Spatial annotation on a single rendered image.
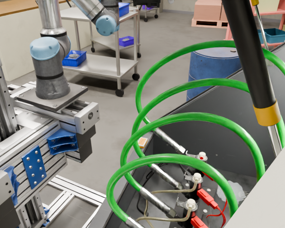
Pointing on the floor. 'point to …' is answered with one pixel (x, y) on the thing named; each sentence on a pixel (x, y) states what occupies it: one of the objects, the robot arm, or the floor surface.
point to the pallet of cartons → (209, 14)
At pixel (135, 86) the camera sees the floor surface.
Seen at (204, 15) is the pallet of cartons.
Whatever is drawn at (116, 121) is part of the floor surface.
